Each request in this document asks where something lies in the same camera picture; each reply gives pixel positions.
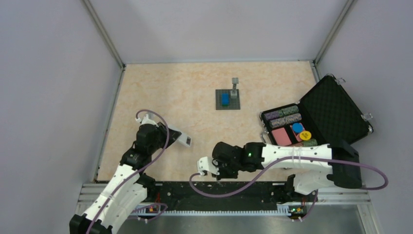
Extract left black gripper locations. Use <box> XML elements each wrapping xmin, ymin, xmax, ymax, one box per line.
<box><xmin>149</xmin><ymin>121</ymin><xmax>181</xmax><ymax>154</ymax></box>

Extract white remote control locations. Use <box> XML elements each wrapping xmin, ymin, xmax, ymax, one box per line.
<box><xmin>169</xmin><ymin>125</ymin><xmax>192</xmax><ymax>147</ymax></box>

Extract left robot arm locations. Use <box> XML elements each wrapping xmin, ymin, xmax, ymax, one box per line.
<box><xmin>69</xmin><ymin>122</ymin><xmax>191</xmax><ymax>234</ymax></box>

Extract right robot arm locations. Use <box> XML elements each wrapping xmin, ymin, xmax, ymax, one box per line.
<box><xmin>208</xmin><ymin>140</ymin><xmax>362</xmax><ymax>201</ymax></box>

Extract pink card deck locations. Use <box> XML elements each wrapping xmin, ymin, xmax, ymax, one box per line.
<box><xmin>271</xmin><ymin>128</ymin><xmax>292</xmax><ymax>146</ymax></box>

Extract grey lego baseplate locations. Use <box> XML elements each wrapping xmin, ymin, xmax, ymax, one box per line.
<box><xmin>215</xmin><ymin>89</ymin><xmax>241</xmax><ymax>110</ymax></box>

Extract blue lego brick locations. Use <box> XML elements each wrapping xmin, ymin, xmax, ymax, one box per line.
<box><xmin>221</xmin><ymin>93</ymin><xmax>230</xmax><ymax>106</ymax></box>

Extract blue round chip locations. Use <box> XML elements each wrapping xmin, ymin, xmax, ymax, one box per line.
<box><xmin>292</xmin><ymin>123</ymin><xmax>304</xmax><ymax>134</ymax></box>

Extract yellow dealer button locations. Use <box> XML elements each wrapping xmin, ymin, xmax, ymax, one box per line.
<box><xmin>299</xmin><ymin>131</ymin><xmax>312</xmax><ymax>141</ymax></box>

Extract grey lego tower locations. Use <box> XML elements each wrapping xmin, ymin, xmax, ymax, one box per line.
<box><xmin>230</xmin><ymin>78</ymin><xmax>239</xmax><ymax>99</ymax></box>

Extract black poker chip case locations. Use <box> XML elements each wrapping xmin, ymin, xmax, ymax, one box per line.
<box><xmin>260</xmin><ymin>75</ymin><xmax>373</xmax><ymax>147</ymax></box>

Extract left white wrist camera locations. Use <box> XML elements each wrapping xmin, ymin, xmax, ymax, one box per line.
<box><xmin>135</xmin><ymin>113</ymin><xmax>158</xmax><ymax>127</ymax></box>

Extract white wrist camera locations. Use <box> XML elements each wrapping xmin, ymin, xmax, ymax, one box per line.
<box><xmin>197</xmin><ymin>157</ymin><xmax>220</xmax><ymax>176</ymax></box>
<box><xmin>135</xmin><ymin>113</ymin><xmax>158</xmax><ymax>127</ymax></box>

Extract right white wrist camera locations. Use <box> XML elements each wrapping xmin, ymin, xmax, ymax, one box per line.
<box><xmin>197</xmin><ymin>157</ymin><xmax>220</xmax><ymax>176</ymax></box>

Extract chrome case handle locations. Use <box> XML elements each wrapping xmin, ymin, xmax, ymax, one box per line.
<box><xmin>260</xmin><ymin>130</ymin><xmax>271</xmax><ymax>144</ymax></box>

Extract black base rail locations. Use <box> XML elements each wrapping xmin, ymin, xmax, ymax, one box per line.
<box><xmin>145</xmin><ymin>181</ymin><xmax>304</xmax><ymax>212</ymax></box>

